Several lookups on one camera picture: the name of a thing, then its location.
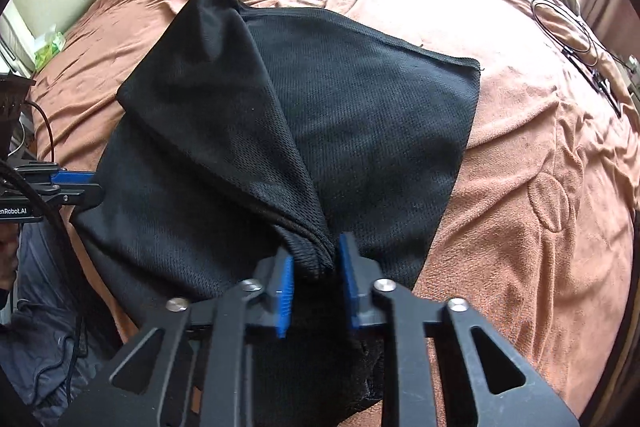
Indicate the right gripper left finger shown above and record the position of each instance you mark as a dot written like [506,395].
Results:
[193,366]

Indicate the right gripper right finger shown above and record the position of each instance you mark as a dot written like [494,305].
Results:
[443,361]

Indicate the black sleeveless shirt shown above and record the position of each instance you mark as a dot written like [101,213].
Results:
[248,130]

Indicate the person left hand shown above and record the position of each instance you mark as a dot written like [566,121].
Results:
[9,236]

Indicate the green tissue pack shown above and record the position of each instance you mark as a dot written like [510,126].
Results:
[50,43]

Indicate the brown bed blanket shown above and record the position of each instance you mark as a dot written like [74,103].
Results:
[538,232]

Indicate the black glasses on bed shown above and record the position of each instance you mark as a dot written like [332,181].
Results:
[600,81]

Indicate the pink curtain right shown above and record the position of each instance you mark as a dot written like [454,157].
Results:
[615,23]

